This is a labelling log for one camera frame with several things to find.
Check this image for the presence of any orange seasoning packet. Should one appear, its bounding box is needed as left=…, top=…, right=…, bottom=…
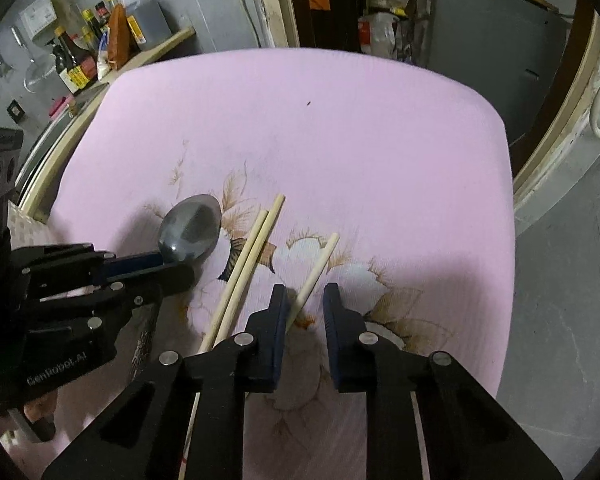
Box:
left=107, top=4, right=131, bottom=69

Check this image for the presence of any person's left hand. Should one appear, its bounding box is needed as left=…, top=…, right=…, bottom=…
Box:
left=22, top=392, right=56, bottom=427

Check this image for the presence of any large oil jug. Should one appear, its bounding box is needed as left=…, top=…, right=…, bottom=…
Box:
left=118, top=0, right=174, bottom=51

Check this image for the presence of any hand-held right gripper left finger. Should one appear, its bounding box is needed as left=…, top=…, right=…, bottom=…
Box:
left=40, top=284, right=289, bottom=480

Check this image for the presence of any worn door frame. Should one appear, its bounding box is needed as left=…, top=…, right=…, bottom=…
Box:
left=232, top=0, right=600, bottom=212

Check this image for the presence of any metal spoon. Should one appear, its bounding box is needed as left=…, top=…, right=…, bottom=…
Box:
left=158, top=193, right=223, bottom=266

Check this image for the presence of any white plastic bag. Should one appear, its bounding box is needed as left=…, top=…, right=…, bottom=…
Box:
left=359, top=7, right=406, bottom=56

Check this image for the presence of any hanging mesh strainer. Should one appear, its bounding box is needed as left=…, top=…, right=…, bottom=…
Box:
left=10, top=26, right=56, bottom=92

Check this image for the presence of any yellow label sauce bottle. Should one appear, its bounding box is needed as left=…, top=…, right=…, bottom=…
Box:
left=53, top=26, right=90, bottom=95

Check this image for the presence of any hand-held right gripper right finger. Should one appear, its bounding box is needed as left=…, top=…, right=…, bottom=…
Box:
left=322, top=282, right=566, bottom=480

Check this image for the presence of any pink sponge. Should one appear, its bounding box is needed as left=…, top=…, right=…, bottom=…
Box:
left=48, top=95, right=76, bottom=120

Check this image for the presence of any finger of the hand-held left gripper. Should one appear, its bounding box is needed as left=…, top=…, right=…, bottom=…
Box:
left=11, top=242, right=166, bottom=292
left=29, top=263, right=197, bottom=335

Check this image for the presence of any white seasoning packet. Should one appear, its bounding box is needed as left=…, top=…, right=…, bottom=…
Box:
left=95, top=29, right=112, bottom=81

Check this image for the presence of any pink tablecloth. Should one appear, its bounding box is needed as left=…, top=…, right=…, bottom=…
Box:
left=0, top=47, right=517, bottom=480

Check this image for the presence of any dark wooden door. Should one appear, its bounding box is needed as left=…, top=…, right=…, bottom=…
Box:
left=284, top=0, right=362, bottom=54

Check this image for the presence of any yellow cap sauce bottle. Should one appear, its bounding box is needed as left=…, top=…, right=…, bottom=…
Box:
left=81, top=8, right=101, bottom=56

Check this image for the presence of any grey cabinet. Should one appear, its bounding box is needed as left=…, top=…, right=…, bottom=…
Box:
left=424, top=0, right=569, bottom=147

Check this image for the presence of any white wall box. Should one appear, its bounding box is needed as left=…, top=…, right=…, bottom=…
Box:
left=19, top=0, right=61, bottom=41

